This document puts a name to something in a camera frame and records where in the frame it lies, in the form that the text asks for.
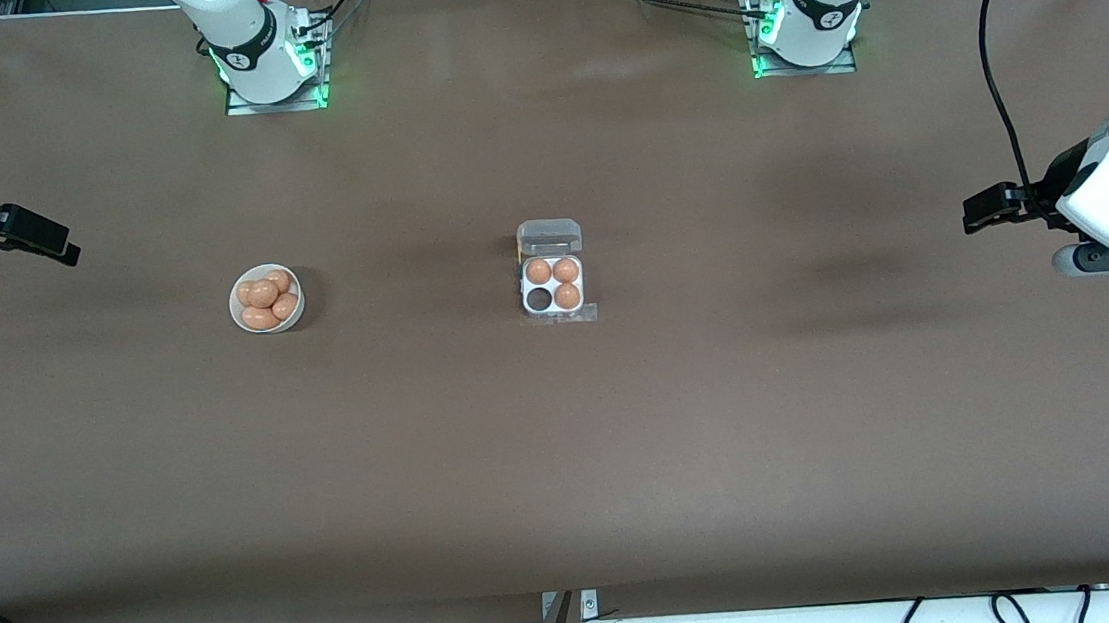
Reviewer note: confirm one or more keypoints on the metal table edge bracket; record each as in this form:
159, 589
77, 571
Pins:
590, 604

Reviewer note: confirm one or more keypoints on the clear plastic egg carton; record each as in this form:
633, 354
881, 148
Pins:
548, 237

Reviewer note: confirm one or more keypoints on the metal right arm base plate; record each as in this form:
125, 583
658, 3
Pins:
246, 108

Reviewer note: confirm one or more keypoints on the brown egg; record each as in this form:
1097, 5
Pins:
567, 296
538, 272
288, 308
566, 270
242, 293
262, 294
259, 319
281, 278

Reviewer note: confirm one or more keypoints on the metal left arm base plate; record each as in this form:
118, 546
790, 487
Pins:
839, 66

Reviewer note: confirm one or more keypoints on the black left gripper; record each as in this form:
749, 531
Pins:
1057, 178

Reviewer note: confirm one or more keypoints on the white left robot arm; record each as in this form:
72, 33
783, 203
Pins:
824, 7

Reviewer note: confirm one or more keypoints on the white round bowl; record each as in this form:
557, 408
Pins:
287, 325

